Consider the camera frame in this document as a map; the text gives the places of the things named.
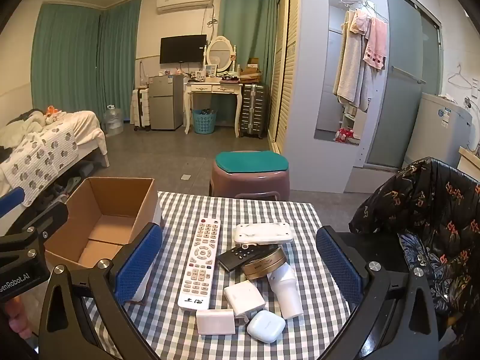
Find stacked cardboard boxes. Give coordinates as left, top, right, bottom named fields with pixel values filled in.
left=239, top=58, right=262, bottom=84

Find mauve plastic stool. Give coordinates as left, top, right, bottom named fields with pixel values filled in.
left=209, top=151, right=291, bottom=200

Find black remote control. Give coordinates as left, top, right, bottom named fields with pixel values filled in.
left=217, top=245, right=280, bottom=271

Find green window curtain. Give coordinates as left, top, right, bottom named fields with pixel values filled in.
left=30, top=0, right=141, bottom=121
left=219, top=0, right=282, bottom=83

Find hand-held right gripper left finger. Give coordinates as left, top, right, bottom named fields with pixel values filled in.
left=37, top=222, right=164, bottom=360

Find wire clothes hanger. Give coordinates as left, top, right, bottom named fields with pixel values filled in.
left=448, top=64, right=473, bottom=90

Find round gold tin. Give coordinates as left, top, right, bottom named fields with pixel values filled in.
left=241, top=245, right=289, bottom=280

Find green seat cushion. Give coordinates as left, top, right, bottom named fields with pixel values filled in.
left=214, top=151, right=289, bottom=175

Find black wall television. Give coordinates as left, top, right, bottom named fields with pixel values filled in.
left=160, top=34, right=208, bottom=64

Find oval vanity mirror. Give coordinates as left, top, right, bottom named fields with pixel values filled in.
left=204, top=35, right=238, bottom=77

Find white dressing table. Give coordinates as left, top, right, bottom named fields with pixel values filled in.
left=183, top=75, right=242, bottom=138

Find louvered wardrobe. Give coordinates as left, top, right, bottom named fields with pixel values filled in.
left=268, top=0, right=302, bottom=147

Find white bedsheet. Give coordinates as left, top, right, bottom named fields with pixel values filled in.
left=49, top=110, right=107, bottom=158

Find blue plastic basket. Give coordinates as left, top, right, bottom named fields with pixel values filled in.
left=192, top=109, right=217, bottom=134

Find white cylindrical plug-in device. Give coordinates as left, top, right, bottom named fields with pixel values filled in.
left=267, top=262, right=304, bottom=319

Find clear water jug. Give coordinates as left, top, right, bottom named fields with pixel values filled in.
left=103, top=105, right=124, bottom=136

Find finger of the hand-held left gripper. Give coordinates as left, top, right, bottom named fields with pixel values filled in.
left=0, top=187, right=25, bottom=219
left=0, top=202, right=69, bottom=248

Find white washing machine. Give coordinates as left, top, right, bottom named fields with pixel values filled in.
left=405, top=92, right=473, bottom=169

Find bed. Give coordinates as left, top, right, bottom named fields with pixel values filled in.
left=0, top=110, right=110, bottom=211

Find white suitcase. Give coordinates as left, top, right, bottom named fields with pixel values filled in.
left=130, top=88, right=151, bottom=133

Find white power adapter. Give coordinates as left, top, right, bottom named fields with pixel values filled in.
left=196, top=308, right=236, bottom=335

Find white earbuds case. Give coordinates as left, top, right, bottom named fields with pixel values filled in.
left=246, top=309, right=282, bottom=344

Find pink hanging towel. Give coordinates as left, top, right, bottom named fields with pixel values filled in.
left=363, top=17, right=389, bottom=70

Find white cube charger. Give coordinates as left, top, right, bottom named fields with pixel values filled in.
left=224, top=279, right=266, bottom=317

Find frosted glass door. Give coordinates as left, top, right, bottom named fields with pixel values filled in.
left=365, top=0, right=443, bottom=169

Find long white remote control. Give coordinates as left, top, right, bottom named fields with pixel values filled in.
left=177, top=215, right=222, bottom=311

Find beige hanging towel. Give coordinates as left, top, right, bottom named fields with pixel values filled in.
left=334, top=9, right=372, bottom=107

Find black patterned jacket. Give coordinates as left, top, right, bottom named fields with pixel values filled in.
left=349, top=157, right=480, bottom=346

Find white printed quilt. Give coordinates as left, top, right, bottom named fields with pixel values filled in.
left=0, top=124, right=79, bottom=207

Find silver small fridge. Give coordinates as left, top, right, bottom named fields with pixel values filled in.
left=148, top=75, right=184, bottom=131

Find person's left hand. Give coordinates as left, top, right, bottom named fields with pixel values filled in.
left=0, top=296, right=38, bottom=349

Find white air conditioner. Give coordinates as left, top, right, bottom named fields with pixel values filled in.
left=155, top=0, right=215, bottom=15

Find white flat rectangular device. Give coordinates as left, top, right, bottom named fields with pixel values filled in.
left=232, top=222, right=294, bottom=246

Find brown cardboard box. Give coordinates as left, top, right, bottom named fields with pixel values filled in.
left=44, top=177, right=163, bottom=271

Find silver ribbed suitcase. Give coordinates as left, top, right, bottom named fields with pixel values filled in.
left=239, top=82, right=270, bottom=139

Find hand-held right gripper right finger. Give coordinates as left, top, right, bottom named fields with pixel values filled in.
left=316, top=226, right=441, bottom=360

